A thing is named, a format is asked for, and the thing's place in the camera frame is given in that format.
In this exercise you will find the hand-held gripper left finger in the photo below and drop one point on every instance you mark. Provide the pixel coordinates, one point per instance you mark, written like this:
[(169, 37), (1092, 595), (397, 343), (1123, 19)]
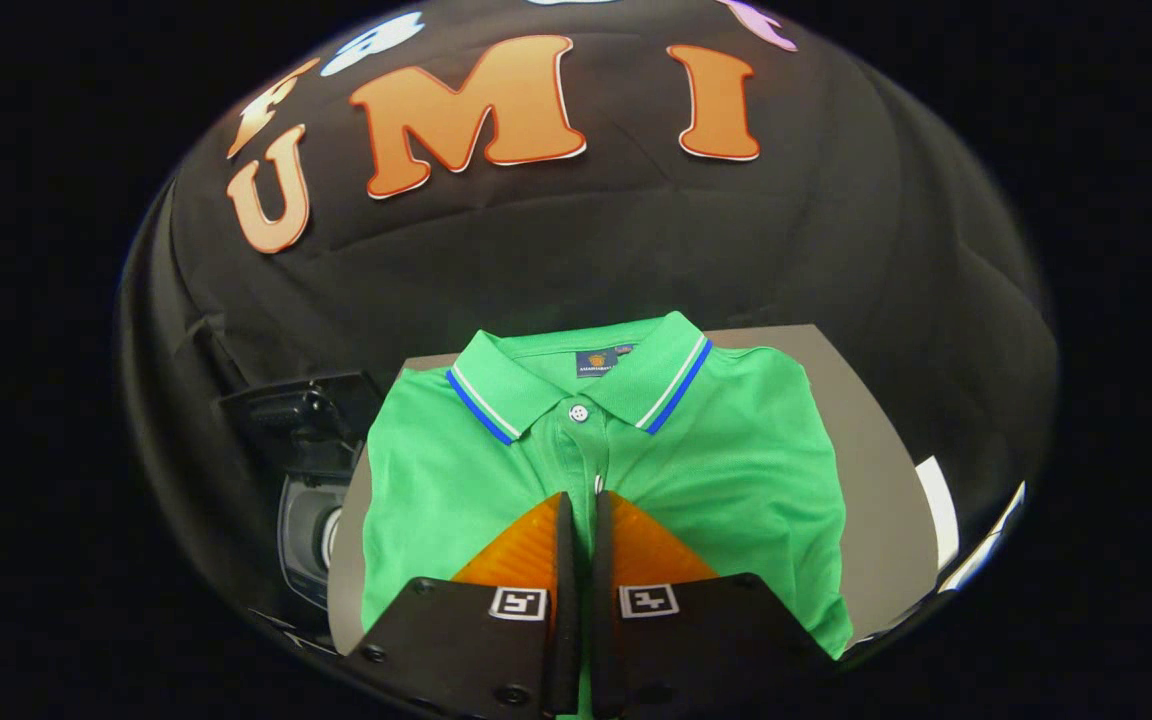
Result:
[(566, 620)]

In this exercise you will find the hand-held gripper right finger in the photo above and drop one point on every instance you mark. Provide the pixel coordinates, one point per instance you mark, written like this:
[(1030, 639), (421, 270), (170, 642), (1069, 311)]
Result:
[(604, 640)]

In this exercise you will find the black backdrop cloth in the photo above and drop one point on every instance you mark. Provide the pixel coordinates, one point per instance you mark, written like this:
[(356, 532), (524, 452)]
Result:
[(576, 240)]

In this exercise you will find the green polo shirt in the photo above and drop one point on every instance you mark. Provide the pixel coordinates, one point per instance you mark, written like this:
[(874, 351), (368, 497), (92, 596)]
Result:
[(736, 470)]

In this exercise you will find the white flat board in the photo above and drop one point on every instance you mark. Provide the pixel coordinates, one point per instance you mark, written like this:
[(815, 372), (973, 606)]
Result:
[(938, 510)]

